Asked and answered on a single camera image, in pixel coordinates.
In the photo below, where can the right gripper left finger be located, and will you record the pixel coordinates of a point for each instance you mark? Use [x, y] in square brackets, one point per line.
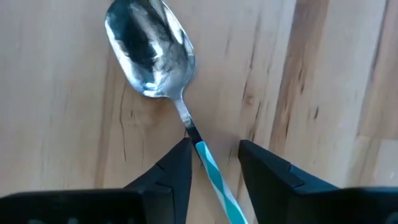
[168, 193]

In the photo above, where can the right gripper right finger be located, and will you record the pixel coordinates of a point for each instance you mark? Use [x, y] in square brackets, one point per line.
[267, 186]

